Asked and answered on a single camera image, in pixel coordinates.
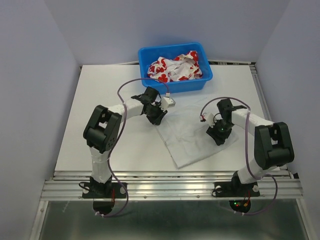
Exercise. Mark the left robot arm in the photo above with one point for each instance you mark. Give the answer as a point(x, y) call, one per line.
point(103, 129)

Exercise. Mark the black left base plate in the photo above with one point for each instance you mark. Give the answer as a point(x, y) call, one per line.
point(117, 190)

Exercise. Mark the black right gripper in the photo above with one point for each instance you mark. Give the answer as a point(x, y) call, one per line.
point(212, 132)

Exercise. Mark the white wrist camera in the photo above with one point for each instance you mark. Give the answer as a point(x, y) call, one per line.
point(166, 103)
point(208, 118)

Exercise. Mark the aluminium front rail frame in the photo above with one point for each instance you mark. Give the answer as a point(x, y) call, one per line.
point(167, 186)

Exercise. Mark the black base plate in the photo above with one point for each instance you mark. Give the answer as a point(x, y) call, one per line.
point(226, 189)
point(117, 190)

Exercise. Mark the plain white skirt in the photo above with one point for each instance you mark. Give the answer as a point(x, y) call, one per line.
point(186, 138)

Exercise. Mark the red poppy floral skirt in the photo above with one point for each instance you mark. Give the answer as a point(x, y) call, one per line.
point(183, 67)

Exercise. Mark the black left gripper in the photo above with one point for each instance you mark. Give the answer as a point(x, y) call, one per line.
point(156, 120)

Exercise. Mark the blue plastic bin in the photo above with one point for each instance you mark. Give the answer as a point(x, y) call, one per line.
point(148, 55)

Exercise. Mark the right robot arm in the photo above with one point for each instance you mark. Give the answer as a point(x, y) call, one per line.
point(268, 145)

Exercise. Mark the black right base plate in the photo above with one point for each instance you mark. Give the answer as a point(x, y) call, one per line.
point(226, 189)

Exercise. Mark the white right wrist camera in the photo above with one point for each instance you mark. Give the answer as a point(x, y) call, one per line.
point(208, 118)

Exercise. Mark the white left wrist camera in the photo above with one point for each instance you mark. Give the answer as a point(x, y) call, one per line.
point(166, 103)

